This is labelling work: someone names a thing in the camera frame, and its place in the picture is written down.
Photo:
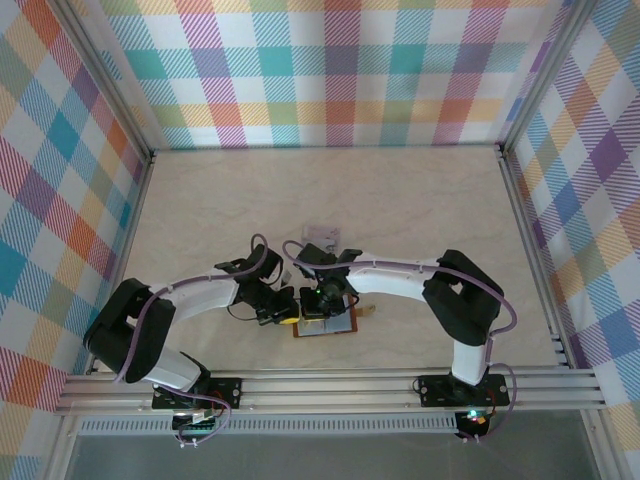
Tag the wide aluminium rail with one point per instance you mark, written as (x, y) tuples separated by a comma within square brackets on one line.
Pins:
[(325, 392)]

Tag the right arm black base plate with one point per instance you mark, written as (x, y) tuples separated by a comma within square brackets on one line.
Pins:
[(435, 390)]

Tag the aluminium side rail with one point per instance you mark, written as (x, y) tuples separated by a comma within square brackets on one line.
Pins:
[(525, 225), (134, 215)]

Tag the aluminium frame leg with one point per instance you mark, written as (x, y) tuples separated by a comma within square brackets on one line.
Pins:
[(602, 445), (62, 450)]

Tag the brown leather card holder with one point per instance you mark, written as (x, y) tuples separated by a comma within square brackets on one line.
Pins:
[(340, 327)]

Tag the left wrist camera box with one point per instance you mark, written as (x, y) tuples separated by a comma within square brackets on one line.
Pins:
[(288, 280)]

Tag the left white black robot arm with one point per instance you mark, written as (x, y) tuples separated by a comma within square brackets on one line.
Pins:
[(120, 330)]

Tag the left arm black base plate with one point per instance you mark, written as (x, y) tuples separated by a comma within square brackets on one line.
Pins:
[(227, 392)]

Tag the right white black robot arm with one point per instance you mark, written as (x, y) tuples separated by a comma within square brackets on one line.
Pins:
[(460, 300)]

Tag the aluminium frame post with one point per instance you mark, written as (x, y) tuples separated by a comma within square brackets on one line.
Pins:
[(107, 85), (542, 75)]

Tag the clear plastic bag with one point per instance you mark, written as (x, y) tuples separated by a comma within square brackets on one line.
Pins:
[(317, 234)]

